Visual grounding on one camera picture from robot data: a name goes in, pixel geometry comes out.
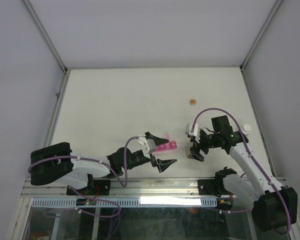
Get pink weekly pill organizer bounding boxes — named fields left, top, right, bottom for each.
left=154, top=132, right=178, bottom=153

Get aluminium mounting rail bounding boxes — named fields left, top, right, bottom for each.
left=21, top=176, right=290, bottom=201

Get aluminium frame post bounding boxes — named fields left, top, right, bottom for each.
left=240, top=0, right=284, bottom=72
left=22, top=0, right=68, bottom=73

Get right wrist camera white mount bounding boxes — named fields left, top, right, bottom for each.
left=185, top=123, right=199, bottom=138

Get grey slotted cable duct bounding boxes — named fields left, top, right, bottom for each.
left=32, top=196, right=217, bottom=208

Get purple cable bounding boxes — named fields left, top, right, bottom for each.
left=191, top=107, right=292, bottom=236
left=27, top=136, right=141, bottom=188

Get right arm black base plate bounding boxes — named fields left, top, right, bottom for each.
left=197, top=178, right=231, bottom=198

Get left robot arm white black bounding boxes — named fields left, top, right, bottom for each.
left=27, top=132, right=177, bottom=195

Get clear bottle yellow capsules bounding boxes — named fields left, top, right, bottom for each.
left=186, top=148, right=191, bottom=156

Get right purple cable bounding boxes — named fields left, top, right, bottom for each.
left=191, top=107, right=292, bottom=236

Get right aluminium frame post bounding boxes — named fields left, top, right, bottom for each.
left=240, top=0, right=284, bottom=72

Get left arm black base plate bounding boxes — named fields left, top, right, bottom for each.
left=76, top=178, right=111, bottom=196

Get left aluminium frame post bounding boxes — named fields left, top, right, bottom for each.
left=22, top=0, right=68, bottom=73

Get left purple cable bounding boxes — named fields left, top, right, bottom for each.
left=27, top=136, right=141, bottom=188

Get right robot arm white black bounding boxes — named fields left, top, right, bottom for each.
left=186, top=115, right=298, bottom=232

